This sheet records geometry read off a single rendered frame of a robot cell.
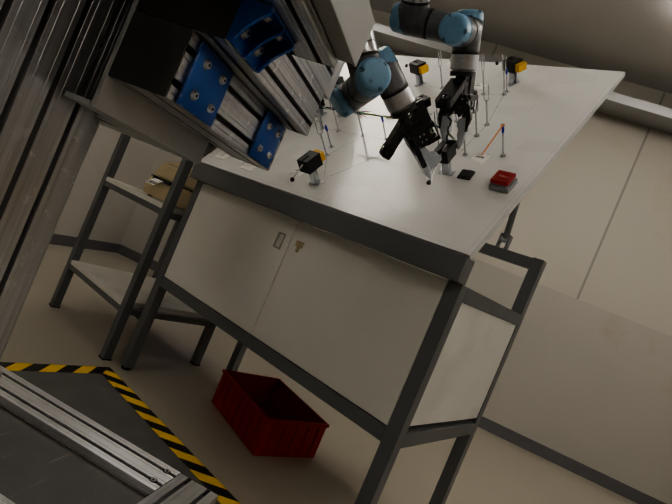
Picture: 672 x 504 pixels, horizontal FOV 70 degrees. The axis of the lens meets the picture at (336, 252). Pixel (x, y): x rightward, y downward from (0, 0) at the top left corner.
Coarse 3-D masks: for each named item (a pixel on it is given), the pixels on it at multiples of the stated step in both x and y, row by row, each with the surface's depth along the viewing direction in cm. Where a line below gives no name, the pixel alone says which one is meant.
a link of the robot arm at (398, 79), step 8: (384, 48) 115; (384, 56) 114; (392, 56) 116; (392, 64) 116; (392, 72) 116; (400, 72) 117; (392, 80) 117; (400, 80) 117; (392, 88) 118; (400, 88) 118; (384, 96) 120; (392, 96) 119
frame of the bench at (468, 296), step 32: (192, 192) 188; (160, 288) 187; (448, 288) 118; (224, 320) 161; (448, 320) 117; (512, 320) 155; (128, 352) 187; (256, 352) 149; (320, 384) 133; (416, 384) 117; (352, 416) 125; (480, 416) 162; (384, 448) 118; (384, 480) 118; (448, 480) 161
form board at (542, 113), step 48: (432, 96) 180; (480, 96) 172; (528, 96) 164; (576, 96) 156; (288, 144) 179; (336, 144) 170; (432, 144) 155; (480, 144) 148; (528, 144) 142; (288, 192) 154; (336, 192) 147; (384, 192) 141; (432, 192) 136; (480, 192) 131; (432, 240) 121; (480, 240) 117
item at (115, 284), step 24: (120, 144) 221; (96, 192) 223; (120, 192) 211; (144, 192) 218; (168, 192) 189; (96, 216) 223; (168, 216) 189; (168, 240) 258; (72, 264) 220; (144, 264) 188; (96, 288) 204; (120, 288) 207; (144, 288) 224; (120, 312) 188; (168, 312) 208; (192, 312) 218; (120, 336) 190; (192, 360) 225
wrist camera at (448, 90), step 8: (456, 80) 132; (464, 80) 132; (448, 88) 131; (456, 88) 130; (464, 88) 133; (440, 96) 129; (448, 96) 128; (456, 96) 130; (440, 104) 129; (448, 104) 128
